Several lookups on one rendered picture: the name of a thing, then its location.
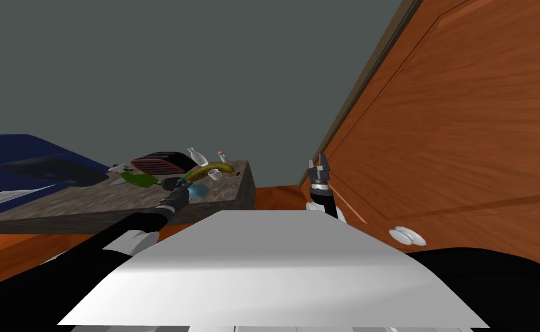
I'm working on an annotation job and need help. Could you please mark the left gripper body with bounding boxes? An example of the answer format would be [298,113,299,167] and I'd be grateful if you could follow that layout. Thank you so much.
[161,176,192,194]

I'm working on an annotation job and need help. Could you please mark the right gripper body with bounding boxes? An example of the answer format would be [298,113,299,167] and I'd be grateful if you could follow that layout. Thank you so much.
[308,165,332,186]

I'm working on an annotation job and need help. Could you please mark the pale blue glass thing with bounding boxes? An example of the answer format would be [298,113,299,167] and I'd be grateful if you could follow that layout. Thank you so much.
[187,183,211,200]

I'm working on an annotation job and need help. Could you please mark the black and red toaster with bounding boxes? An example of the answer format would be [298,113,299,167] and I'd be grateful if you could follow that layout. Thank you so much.
[130,151,198,176]

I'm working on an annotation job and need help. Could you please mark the white bottle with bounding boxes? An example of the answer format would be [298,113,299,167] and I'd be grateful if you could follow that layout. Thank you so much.
[186,147,209,167]

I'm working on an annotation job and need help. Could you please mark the green flat leaf-shaped thing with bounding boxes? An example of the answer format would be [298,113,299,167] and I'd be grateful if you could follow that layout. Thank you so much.
[120,171,160,188]

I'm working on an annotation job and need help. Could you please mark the yellow banana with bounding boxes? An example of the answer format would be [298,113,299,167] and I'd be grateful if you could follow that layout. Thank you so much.
[184,161,241,183]

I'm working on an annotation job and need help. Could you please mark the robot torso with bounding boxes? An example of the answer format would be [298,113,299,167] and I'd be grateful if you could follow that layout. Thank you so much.
[57,209,490,332]

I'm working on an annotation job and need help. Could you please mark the brown wooden door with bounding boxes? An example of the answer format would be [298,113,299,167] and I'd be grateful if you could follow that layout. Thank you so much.
[299,0,540,274]

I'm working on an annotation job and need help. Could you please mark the dark blue flat appliance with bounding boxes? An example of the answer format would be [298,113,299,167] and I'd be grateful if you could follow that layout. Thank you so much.
[0,133,110,217]

